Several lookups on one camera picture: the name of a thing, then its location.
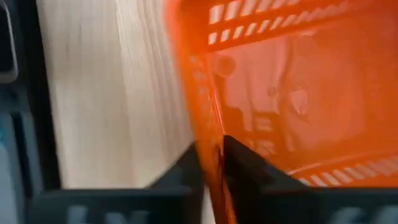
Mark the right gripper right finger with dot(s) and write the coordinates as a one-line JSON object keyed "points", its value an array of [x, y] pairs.
{"points": [[280, 202]]}

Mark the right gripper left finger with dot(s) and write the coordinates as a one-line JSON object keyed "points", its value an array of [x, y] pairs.
{"points": [[124, 205]]}

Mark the orange plastic basket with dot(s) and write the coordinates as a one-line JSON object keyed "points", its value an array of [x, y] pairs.
{"points": [[311, 93]]}

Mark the black aluminium frame rail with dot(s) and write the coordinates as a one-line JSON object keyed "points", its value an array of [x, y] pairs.
{"points": [[40, 93]]}

